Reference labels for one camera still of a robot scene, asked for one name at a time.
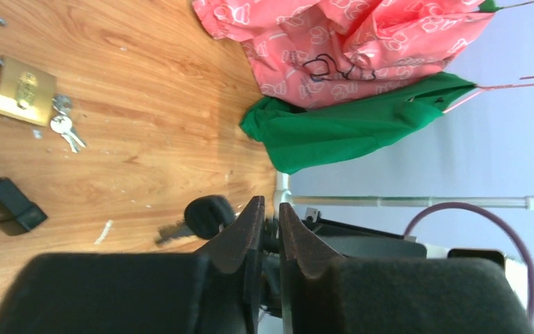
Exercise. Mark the black padlock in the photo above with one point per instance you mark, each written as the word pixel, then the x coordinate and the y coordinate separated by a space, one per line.
pixel 18 214

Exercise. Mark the brass padlock steel shackle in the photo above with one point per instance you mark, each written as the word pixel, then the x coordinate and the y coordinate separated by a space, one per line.
pixel 26 92

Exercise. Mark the green garment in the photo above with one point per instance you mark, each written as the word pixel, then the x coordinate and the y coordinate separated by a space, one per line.
pixel 296 137

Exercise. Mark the small brass key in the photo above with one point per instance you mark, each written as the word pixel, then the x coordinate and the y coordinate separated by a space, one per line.
pixel 62 123

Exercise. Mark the black-headed key bunch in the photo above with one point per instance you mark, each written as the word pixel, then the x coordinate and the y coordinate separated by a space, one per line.
pixel 204 217

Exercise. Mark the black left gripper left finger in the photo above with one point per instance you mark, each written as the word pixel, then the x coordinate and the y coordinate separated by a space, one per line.
pixel 215 289

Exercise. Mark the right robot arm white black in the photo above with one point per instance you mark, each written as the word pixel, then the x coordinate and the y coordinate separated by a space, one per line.
pixel 354 241

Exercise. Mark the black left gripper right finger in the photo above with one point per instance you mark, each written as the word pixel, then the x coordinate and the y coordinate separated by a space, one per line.
pixel 325 292

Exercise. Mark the pink patterned garment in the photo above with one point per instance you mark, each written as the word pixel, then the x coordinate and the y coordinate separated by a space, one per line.
pixel 319 53

